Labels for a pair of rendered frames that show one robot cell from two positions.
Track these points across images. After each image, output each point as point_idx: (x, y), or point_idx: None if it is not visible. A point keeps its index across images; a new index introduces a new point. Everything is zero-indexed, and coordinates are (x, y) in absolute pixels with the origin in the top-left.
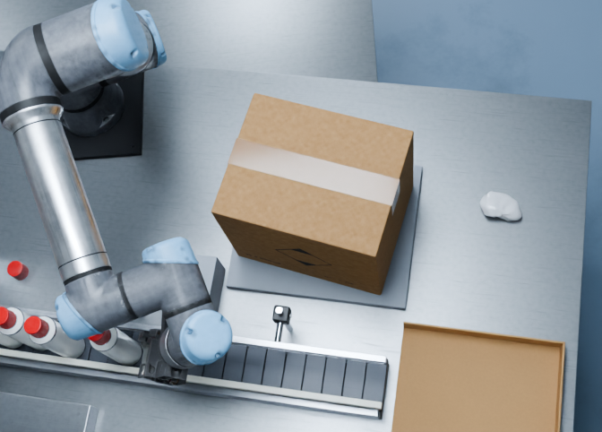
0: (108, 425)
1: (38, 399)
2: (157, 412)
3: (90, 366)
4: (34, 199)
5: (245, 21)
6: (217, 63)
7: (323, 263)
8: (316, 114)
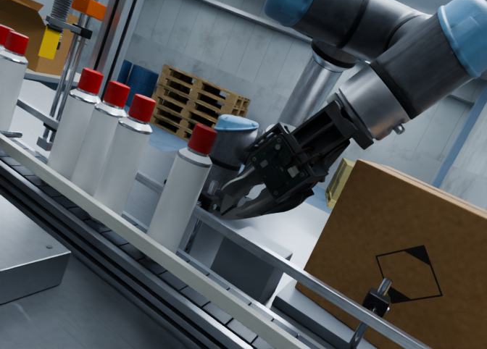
0: (54, 303)
1: (20, 212)
2: (128, 335)
3: (118, 219)
4: (140, 184)
5: (318, 227)
6: (297, 226)
7: (432, 289)
8: (442, 190)
